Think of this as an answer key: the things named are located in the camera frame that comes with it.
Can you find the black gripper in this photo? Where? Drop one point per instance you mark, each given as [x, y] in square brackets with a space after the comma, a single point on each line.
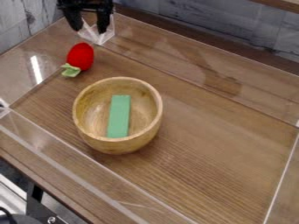
[73, 6]

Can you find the red plush fruit green leaves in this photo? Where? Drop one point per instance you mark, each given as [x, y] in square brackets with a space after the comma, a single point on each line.
[79, 60]

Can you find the wooden bowl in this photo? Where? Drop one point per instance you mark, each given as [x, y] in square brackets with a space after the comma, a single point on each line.
[91, 109]

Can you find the green rectangular block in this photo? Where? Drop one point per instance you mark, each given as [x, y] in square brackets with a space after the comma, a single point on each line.
[119, 116]

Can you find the black metal table leg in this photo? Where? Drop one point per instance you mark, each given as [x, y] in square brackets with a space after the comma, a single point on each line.
[35, 192]

